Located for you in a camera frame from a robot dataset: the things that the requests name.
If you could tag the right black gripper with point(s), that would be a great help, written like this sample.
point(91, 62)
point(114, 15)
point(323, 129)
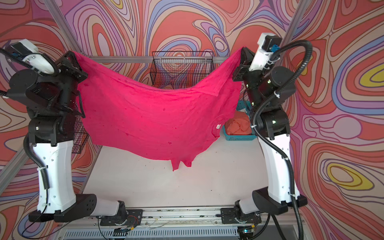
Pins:
point(244, 64)

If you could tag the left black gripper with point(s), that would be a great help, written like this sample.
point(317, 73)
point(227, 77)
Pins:
point(74, 69)

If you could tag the teal plastic basket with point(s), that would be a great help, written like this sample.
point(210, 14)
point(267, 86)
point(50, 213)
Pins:
point(242, 106)

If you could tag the magenta t shirt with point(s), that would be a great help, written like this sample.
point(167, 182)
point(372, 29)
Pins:
point(158, 124)

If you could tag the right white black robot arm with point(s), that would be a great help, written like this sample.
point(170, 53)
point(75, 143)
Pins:
point(268, 86)

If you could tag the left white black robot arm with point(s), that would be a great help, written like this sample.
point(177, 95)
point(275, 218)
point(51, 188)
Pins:
point(49, 90)

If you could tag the coral orange t shirt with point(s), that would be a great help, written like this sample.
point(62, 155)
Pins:
point(239, 125)

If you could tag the left black wire basket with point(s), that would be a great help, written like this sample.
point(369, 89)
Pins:
point(80, 136)

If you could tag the black wire basket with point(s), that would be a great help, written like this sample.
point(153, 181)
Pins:
point(80, 136)
point(180, 69)

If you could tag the back black wire basket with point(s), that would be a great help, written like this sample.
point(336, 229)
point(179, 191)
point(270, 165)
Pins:
point(180, 69)

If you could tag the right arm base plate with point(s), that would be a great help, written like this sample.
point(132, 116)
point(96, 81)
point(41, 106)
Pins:
point(233, 216)

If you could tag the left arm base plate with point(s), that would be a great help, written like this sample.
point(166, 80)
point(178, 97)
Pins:
point(132, 217)

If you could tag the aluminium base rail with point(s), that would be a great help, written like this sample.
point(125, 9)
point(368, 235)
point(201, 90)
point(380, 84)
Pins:
point(187, 223)

